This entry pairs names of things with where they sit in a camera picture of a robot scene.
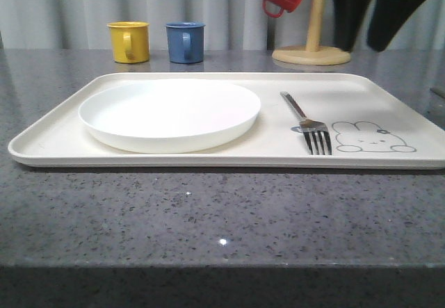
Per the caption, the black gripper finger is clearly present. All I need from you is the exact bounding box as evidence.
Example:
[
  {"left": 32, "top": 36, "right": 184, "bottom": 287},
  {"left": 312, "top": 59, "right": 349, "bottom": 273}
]
[
  {"left": 333, "top": 0, "right": 371, "bottom": 51},
  {"left": 366, "top": 0, "right": 426, "bottom": 51}
]

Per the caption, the stainless steel knife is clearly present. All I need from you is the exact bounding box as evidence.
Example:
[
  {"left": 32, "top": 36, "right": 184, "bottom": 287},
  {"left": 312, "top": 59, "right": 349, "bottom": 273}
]
[{"left": 430, "top": 88, "right": 445, "bottom": 99}]

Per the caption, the stainless steel fork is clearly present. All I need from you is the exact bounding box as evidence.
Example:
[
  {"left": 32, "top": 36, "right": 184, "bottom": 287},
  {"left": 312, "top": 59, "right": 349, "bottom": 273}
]
[{"left": 280, "top": 91, "right": 332, "bottom": 155}]

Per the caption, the white round plate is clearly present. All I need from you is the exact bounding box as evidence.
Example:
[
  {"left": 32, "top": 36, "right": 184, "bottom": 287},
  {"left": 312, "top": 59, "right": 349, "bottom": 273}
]
[{"left": 78, "top": 79, "right": 261, "bottom": 154}]

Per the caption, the wooden mug tree stand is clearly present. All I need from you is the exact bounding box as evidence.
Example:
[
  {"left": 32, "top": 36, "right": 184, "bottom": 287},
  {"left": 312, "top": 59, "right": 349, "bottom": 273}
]
[{"left": 272, "top": 0, "right": 350, "bottom": 65}]

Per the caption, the blue enamel mug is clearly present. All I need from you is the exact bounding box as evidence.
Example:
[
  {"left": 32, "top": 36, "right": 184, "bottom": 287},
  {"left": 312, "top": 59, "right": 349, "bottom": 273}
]
[{"left": 165, "top": 22, "right": 205, "bottom": 64}]

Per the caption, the yellow enamel mug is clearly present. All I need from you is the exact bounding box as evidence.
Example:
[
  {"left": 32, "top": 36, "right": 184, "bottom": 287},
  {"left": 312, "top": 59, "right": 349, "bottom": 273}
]
[{"left": 107, "top": 21, "right": 150, "bottom": 64}]

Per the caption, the cream rabbit serving tray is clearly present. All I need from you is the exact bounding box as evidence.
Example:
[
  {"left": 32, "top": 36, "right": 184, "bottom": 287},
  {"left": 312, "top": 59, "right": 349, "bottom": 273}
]
[{"left": 8, "top": 72, "right": 444, "bottom": 170}]

